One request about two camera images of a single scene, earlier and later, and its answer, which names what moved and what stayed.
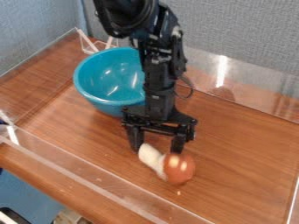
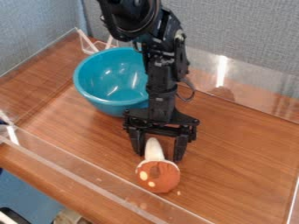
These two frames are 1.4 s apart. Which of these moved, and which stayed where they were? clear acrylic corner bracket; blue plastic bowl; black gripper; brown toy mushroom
Moved: brown toy mushroom
Stayed: black gripper; clear acrylic corner bracket; blue plastic bowl
